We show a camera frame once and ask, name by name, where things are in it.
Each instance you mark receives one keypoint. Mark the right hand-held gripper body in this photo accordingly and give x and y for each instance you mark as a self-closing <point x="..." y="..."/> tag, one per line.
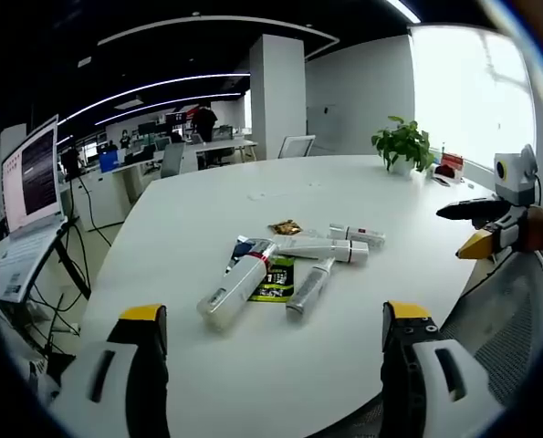
<point x="514" y="175"/>

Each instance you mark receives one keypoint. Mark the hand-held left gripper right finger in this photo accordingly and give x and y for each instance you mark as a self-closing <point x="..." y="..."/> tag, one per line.
<point x="435" y="360"/>

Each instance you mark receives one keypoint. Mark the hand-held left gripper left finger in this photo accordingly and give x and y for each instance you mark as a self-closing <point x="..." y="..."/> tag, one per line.
<point x="116" y="365"/>

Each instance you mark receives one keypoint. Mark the small white skincare bottle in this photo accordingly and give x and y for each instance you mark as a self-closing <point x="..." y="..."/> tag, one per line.
<point x="358" y="235"/>

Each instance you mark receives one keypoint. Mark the large white red-banded skincare bottle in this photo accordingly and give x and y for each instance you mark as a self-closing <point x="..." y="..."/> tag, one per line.
<point x="237" y="292"/>

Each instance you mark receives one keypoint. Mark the slim grey skincare bottle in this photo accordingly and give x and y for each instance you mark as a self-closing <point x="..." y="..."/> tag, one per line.
<point x="308" y="289"/>

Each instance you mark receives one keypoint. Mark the white skincare tube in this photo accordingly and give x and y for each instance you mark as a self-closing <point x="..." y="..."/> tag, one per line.
<point x="321" y="248"/>

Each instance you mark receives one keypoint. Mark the blue skincare tube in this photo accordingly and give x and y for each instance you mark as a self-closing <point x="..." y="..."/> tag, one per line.
<point x="246" y="248"/>

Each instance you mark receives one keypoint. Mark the green black skincare sachet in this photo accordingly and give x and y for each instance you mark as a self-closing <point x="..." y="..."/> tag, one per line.
<point x="278" y="283"/>

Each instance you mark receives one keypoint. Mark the gold skincare sachet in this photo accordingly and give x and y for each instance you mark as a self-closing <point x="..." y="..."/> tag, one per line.
<point x="285" y="226"/>

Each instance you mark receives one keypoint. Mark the dark phone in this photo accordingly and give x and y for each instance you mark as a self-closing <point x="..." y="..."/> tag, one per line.
<point x="441" y="181"/>

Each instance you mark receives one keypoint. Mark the red box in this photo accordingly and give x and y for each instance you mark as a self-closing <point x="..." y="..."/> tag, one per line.
<point x="450" y="165"/>

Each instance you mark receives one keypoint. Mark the grey mesh office chair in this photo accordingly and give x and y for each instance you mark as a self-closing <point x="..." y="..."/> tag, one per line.
<point x="508" y="310"/>

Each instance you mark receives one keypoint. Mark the green potted plant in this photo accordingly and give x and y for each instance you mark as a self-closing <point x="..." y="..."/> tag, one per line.
<point x="403" y="143"/>

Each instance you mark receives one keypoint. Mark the black laptop stand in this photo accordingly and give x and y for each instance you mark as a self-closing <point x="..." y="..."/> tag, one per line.
<point x="72" y="260"/>

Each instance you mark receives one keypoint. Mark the white office desk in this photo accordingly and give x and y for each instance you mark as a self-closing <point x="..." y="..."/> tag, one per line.
<point x="116" y="187"/>

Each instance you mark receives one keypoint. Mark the white office chair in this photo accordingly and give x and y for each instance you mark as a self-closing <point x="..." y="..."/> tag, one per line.
<point x="296" y="146"/>

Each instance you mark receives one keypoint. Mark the open white laptop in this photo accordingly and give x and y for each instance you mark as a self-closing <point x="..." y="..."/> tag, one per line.
<point x="29" y="182"/>

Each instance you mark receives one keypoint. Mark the blue box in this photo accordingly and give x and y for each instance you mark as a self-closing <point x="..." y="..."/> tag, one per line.
<point x="111" y="162"/>

